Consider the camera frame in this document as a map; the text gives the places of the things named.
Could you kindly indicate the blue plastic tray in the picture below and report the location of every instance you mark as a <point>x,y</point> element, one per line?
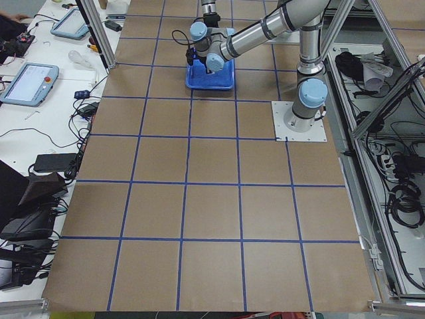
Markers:
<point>208,71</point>

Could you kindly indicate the teach pendant far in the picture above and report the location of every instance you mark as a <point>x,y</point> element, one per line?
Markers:
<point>71,26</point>

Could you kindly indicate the teach pendant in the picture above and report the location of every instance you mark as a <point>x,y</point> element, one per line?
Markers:
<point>71,26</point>
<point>31,85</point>

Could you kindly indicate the teach pendant near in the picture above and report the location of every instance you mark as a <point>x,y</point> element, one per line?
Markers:
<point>31,85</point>

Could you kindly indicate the black power adapter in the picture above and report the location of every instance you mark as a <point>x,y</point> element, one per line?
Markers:
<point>46,163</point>

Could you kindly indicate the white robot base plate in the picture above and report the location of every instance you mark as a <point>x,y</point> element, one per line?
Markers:
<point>289,128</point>

